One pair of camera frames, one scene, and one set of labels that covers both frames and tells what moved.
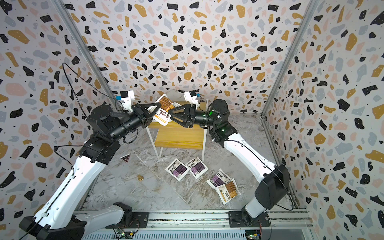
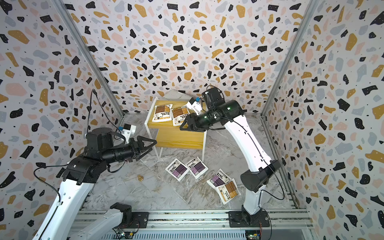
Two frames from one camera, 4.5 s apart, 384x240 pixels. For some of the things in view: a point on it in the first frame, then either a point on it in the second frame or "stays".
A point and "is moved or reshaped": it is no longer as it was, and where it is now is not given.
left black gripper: [139, 111] -> [135, 148]
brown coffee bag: [163, 115] is moved or reshaped
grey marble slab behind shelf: [176, 95] stays
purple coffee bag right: [218, 179] stays
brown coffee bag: [228, 191] stays
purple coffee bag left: [178, 169] stays
